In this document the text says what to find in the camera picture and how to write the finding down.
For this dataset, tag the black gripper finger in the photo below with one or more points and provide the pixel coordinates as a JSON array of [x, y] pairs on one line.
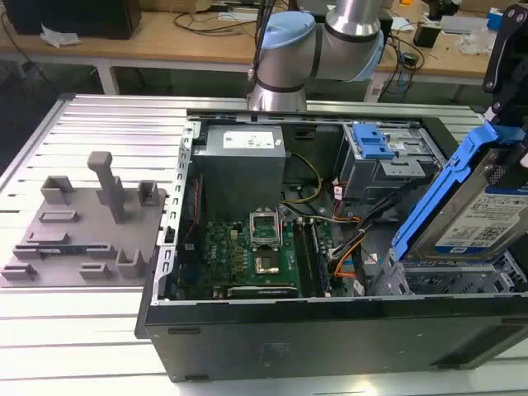
[[505, 41], [519, 90]]

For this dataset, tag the hard disk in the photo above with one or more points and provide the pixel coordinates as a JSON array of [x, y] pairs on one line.
[[466, 214]]

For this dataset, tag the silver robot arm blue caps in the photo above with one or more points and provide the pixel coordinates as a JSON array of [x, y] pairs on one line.
[[288, 62]]

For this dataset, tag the metal disk bay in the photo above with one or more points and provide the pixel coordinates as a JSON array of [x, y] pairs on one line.
[[445, 280]]

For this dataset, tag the blue cardboard box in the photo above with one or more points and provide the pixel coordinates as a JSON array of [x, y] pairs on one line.
[[495, 18]]

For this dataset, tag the clear plastic packaging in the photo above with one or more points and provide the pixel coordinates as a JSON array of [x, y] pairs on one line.
[[474, 41]]

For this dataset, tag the grey flat device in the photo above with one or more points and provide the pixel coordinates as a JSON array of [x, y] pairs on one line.
[[462, 24]]

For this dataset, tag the small black box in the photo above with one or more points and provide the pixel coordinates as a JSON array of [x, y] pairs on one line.
[[426, 35]]

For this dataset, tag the metal drive cage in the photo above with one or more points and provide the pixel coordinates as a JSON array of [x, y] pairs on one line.
[[396, 173]]

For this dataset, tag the grey power supply unit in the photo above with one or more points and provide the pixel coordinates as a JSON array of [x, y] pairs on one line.
[[239, 181]]

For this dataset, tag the CPU socket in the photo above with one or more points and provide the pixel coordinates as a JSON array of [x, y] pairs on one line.
[[267, 265]]

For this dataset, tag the black graphics card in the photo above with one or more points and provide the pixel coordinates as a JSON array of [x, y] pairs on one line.
[[264, 292]]

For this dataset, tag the green motherboard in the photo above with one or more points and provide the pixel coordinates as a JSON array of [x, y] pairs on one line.
[[222, 255]]

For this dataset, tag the wooden desk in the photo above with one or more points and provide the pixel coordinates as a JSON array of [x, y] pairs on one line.
[[165, 45]]

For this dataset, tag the black PC case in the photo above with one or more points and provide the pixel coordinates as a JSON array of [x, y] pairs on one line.
[[288, 346]]

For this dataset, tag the large black box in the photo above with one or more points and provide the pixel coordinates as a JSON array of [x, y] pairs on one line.
[[74, 16]]

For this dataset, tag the white plastic bag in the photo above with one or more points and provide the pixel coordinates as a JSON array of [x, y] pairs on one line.
[[57, 37]]

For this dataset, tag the grey parts rack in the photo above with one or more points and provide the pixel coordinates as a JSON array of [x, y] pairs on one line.
[[82, 231]]

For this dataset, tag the dark RAM stick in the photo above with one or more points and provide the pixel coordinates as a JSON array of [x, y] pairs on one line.
[[62, 251]]

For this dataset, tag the blue plastic drive bracket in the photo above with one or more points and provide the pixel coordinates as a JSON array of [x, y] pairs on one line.
[[373, 144]]

